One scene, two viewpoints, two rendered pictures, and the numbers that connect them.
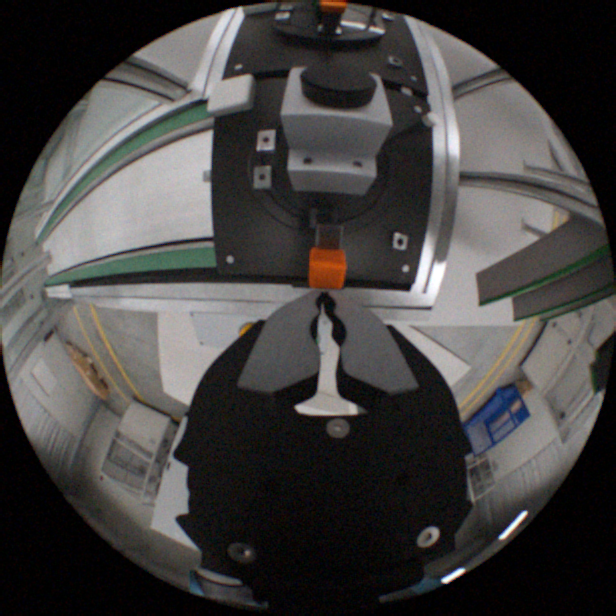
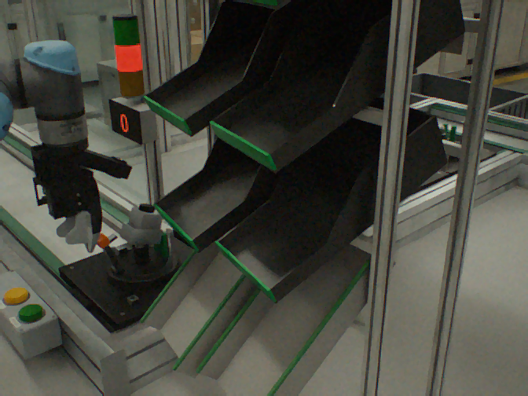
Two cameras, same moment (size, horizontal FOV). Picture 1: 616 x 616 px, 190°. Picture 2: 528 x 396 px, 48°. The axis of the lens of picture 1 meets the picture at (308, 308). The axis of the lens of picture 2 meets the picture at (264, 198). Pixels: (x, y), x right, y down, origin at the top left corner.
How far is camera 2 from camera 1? 1.07 m
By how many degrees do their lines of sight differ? 87
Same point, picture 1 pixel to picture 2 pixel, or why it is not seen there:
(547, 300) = (213, 327)
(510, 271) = (174, 297)
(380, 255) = (119, 302)
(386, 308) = (88, 331)
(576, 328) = not seen: outside the picture
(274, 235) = (97, 273)
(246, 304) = (42, 286)
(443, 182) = not seen: hidden behind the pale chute
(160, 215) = (74, 252)
